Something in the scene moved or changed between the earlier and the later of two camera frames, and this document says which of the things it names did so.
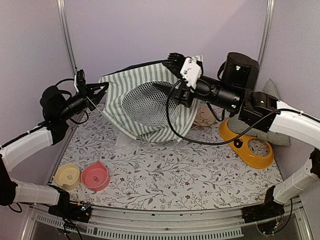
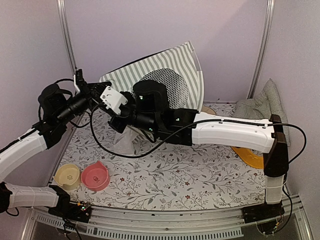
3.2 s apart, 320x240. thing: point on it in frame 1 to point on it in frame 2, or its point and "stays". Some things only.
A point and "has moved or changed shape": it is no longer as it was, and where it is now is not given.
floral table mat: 201,170 stays
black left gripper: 94,97 stays
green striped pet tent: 133,105 has moved or changed shape
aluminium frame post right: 265,36 stays
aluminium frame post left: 65,24 stays
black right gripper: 183,87 to 118,126
